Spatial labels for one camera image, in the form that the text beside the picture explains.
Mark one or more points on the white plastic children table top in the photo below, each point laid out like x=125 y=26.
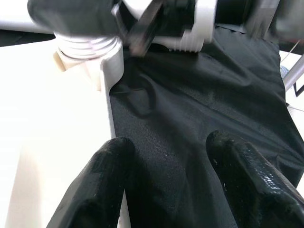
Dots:
x=47 y=118

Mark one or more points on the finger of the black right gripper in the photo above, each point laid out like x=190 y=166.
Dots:
x=71 y=16

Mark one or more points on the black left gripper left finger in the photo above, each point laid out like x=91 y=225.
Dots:
x=99 y=185

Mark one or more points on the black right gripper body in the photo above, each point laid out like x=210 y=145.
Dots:
x=166 y=21

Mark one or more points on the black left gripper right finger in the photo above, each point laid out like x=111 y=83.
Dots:
x=256 y=185

